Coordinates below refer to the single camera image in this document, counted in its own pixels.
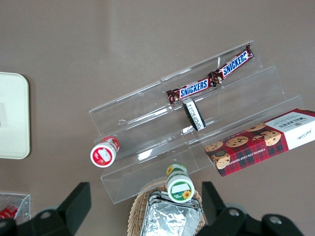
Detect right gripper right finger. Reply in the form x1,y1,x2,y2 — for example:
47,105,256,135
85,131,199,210
196,181,261,236

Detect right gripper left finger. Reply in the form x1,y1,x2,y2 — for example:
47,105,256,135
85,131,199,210
31,181,92,236

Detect wicker basket holding foil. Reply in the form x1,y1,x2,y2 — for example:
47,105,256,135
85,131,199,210
127,183,209,236

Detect cream plastic tray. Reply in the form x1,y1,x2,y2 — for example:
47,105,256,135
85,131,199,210
0,72,31,160

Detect clear acrylic bottle rack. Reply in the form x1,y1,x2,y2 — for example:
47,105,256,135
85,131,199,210
0,193,32,222

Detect green lid yogurt cup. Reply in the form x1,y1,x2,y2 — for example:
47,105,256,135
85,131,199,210
166,164,195,203

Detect stacked aluminium foil trays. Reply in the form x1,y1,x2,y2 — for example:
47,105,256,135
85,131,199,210
141,190,204,236

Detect red Coca-Cola bottle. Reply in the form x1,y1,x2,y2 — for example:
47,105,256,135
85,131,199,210
0,205,19,220

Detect red lid yogurt cup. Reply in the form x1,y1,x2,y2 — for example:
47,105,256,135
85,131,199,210
90,136,121,168

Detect Walkers tartan cookie box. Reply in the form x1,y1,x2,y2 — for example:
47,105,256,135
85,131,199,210
204,109,315,177

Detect black box white label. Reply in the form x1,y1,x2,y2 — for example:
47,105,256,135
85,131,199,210
182,97,206,132

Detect clear acrylic stepped stand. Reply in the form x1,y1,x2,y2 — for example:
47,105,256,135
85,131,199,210
89,40,304,204

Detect Snickers bar brown wrapper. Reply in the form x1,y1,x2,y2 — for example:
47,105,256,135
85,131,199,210
166,78,213,103
208,43,254,84

